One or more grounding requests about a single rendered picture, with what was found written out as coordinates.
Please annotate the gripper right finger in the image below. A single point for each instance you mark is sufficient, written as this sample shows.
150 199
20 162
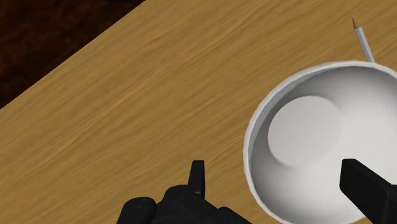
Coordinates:
369 189

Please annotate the white pencil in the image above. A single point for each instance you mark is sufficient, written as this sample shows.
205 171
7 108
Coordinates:
363 40

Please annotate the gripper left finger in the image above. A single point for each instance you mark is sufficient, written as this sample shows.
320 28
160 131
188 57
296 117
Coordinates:
183 201

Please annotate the white bowl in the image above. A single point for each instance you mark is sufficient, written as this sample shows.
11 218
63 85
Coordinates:
316 139

